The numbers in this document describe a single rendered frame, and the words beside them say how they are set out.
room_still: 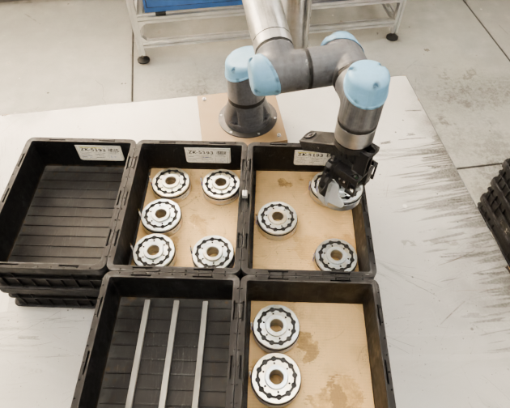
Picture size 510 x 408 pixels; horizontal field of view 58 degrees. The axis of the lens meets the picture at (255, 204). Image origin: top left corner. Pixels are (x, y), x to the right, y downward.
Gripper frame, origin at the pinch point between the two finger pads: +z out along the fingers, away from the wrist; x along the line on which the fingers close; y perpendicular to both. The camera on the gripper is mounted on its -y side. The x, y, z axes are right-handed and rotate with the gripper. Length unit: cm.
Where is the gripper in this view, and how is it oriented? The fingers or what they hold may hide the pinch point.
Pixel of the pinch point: (330, 193)
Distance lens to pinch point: 106.6
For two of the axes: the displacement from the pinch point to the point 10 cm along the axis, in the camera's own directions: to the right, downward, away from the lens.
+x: 7.0, -5.7, 4.2
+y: 7.1, 5.7, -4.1
